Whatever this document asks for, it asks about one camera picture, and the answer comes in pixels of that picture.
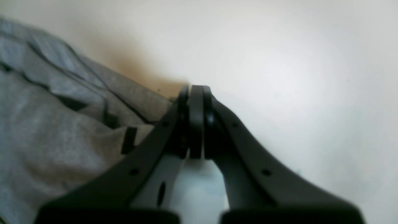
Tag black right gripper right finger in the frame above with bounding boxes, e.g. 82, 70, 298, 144
195, 86, 364, 224

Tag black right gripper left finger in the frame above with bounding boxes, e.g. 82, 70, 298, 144
35, 86, 189, 224

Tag grey T-shirt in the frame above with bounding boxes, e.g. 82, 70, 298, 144
0, 18, 171, 224

